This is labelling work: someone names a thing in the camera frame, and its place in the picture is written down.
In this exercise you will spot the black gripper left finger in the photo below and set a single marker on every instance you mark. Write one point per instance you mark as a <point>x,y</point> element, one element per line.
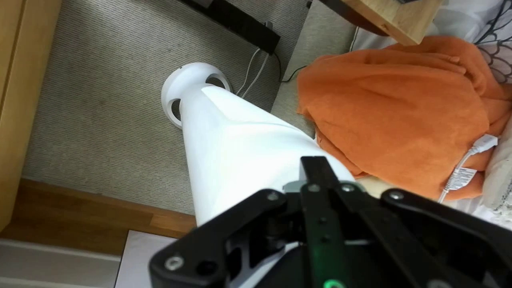
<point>225,240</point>

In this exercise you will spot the orange cloth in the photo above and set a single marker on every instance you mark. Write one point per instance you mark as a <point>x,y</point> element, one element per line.
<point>406,106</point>

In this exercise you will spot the light wooden cabinet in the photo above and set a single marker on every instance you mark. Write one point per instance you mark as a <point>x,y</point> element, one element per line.
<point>22,106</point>

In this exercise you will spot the white patterned bedding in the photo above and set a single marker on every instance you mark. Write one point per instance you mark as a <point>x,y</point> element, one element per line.
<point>497,37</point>

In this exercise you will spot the white fabric care tag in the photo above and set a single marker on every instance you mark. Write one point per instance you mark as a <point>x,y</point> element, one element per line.
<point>470,168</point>

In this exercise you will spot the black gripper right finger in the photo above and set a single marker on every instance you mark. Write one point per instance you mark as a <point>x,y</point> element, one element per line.
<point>443,240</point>

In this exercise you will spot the black power strip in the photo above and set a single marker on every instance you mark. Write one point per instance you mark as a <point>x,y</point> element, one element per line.
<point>241,21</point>

